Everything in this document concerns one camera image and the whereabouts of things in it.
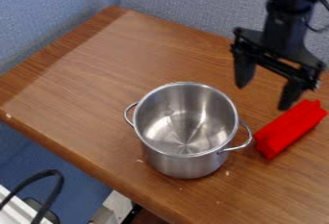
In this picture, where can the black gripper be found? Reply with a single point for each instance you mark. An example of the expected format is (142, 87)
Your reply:
(298, 66)

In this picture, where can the white box under table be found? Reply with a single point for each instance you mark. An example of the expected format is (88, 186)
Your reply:
(114, 211)

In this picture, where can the red block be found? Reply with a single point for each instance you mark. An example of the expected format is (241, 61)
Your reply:
(289, 127)

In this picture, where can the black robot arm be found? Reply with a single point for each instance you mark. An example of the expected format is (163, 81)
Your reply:
(277, 48)

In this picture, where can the stainless steel metal pot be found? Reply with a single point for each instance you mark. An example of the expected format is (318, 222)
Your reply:
(186, 123)

